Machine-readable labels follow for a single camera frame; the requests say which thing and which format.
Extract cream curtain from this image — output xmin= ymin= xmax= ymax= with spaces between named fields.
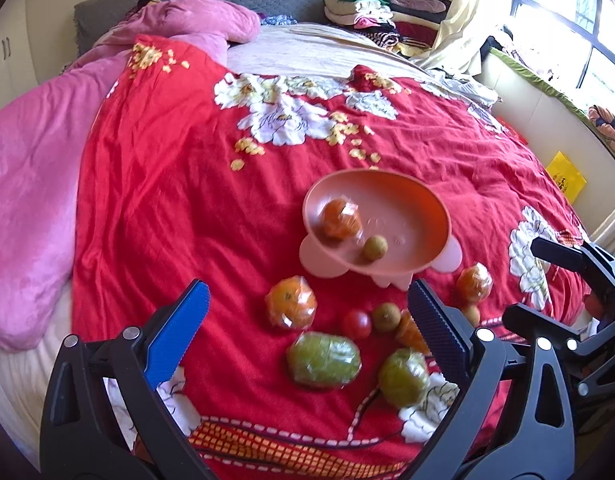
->
xmin=417 ymin=0 xmax=525 ymax=73

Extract white wardrobe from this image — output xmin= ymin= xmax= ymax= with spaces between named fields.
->
xmin=0 ymin=0 xmax=53 ymax=116

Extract black garment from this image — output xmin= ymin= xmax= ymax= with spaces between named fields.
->
xmin=480 ymin=27 xmax=525 ymax=63

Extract window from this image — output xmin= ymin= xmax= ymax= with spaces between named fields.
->
xmin=507 ymin=0 xmax=615 ymax=116

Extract floral cushion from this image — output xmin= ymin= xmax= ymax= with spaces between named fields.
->
xmin=587 ymin=105 xmax=615 ymax=161

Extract dark red cloth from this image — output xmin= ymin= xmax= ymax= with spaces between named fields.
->
xmin=395 ymin=20 xmax=438 ymax=48

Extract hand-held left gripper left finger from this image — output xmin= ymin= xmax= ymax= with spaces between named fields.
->
xmin=40 ymin=279 xmax=218 ymax=480

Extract red floral blanket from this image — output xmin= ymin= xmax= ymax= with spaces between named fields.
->
xmin=70 ymin=34 xmax=591 ymax=480

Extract red tomato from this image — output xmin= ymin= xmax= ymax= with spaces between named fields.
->
xmin=342 ymin=309 xmax=373 ymax=341

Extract white folded clothes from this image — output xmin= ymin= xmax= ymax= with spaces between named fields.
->
xmin=323 ymin=0 xmax=388 ymax=26

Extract pink quilt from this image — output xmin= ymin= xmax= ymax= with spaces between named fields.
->
xmin=0 ymin=0 xmax=262 ymax=352

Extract striped garment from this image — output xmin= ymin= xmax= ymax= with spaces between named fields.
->
xmin=355 ymin=25 xmax=403 ymax=51

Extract mauve garment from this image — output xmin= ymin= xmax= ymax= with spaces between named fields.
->
xmin=387 ymin=0 xmax=448 ymax=16

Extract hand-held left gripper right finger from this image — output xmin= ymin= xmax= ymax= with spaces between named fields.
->
xmin=406 ymin=279 xmax=578 ymax=480

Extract cream window bench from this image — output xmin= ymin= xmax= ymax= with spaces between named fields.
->
xmin=475 ymin=47 xmax=615 ymax=241

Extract beige bed sheet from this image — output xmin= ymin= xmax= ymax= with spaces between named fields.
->
xmin=224 ymin=22 xmax=438 ymax=83

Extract green orange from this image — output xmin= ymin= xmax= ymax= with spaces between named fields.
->
xmin=377 ymin=347 xmax=431 ymax=409
xmin=286 ymin=331 xmax=362 ymax=390

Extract pink plastic bowl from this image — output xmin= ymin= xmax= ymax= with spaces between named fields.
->
xmin=298 ymin=170 xmax=462 ymax=290

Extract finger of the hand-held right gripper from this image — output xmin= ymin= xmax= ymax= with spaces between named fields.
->
xmin=502 ymin=302 xmax=615 ymax=361
xmin=530 ymin=236 xmax=615 ymax=321

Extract white crumpled cloth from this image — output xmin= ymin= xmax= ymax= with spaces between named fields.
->
xmin=422 ymin=67 xmax=501 ymax=106

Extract yellow paper bag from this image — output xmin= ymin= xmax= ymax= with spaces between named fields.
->
xmin=545 ymin=151 xmax=587 ymax=206

